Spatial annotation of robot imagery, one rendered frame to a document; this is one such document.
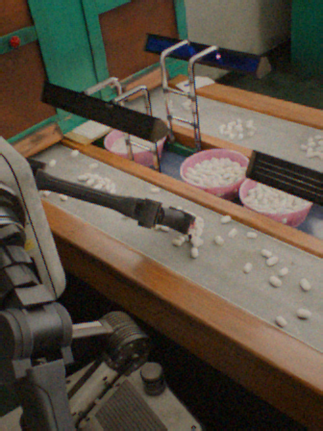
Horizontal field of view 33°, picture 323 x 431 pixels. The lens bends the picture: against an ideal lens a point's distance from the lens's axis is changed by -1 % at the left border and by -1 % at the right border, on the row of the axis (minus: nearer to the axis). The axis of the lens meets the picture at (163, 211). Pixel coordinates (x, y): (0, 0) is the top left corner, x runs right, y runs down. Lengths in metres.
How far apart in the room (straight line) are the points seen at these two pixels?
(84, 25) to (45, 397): 1.91
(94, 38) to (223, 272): 1.28
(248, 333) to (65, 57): 1.46
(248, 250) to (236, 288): 0.17
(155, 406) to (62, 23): 1.54
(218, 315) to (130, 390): 0.41
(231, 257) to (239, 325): 0.30
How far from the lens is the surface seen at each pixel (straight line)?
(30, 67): 2.33
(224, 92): 2.65
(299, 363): 1.40
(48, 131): 2.37
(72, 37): 2.43
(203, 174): 2.08
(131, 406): 1.71
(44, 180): 1.65
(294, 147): 2.23
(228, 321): 1.48
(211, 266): 1.68
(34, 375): 0.77
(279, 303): 1.56
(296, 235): 1.74
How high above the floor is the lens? 1.87
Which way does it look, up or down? 36 degrees down
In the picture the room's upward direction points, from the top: 9 degrees counter-clockwise
